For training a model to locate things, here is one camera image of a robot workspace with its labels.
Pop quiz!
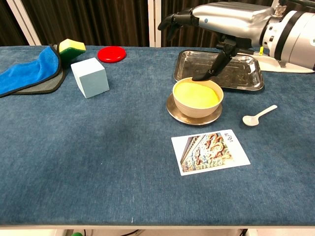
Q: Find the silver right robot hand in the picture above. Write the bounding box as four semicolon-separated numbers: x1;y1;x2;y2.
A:
157;1;275;82

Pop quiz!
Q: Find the white plastic spoon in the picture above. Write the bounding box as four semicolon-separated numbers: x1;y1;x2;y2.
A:
242;105;278;127

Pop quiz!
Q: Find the stainless steel tray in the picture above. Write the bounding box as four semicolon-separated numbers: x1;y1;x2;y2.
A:
173;50;265;91

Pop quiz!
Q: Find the beige round bowl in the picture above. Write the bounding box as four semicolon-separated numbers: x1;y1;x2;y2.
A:
172;77;224;118

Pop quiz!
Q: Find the white oval pad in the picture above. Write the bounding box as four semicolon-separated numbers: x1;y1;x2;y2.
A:
257;53;315;74

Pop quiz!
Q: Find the round steel saucer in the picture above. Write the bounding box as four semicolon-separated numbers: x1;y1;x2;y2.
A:
166;93;223;126

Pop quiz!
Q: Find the red round disc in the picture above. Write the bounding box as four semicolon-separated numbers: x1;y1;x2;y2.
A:
97;46;127;63

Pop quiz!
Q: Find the dragon picture postcard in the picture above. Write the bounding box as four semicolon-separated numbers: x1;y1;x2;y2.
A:
171;129;251;177

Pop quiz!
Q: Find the light blue foam cube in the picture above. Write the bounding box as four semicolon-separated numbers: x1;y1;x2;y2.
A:
70;57;110;99

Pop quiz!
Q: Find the yellow green sponge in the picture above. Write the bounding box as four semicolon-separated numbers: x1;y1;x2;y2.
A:
58;38;87;65

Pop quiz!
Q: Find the table with blue fabric cover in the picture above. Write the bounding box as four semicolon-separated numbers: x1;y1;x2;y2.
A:
0;45;315;231

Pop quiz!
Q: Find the grey black-edged cloth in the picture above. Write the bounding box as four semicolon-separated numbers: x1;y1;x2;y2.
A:
11;43;66;95

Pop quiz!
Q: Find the blue microfibre cloth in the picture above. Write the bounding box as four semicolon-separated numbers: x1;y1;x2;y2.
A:
0;45;62;96

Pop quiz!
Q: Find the black handled claw hammer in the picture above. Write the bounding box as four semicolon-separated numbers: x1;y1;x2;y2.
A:
236;45;288;68

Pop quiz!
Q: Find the white metal frame post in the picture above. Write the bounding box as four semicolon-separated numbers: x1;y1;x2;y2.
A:
270;0;286;12
147;0;162;48
6;0;42;47

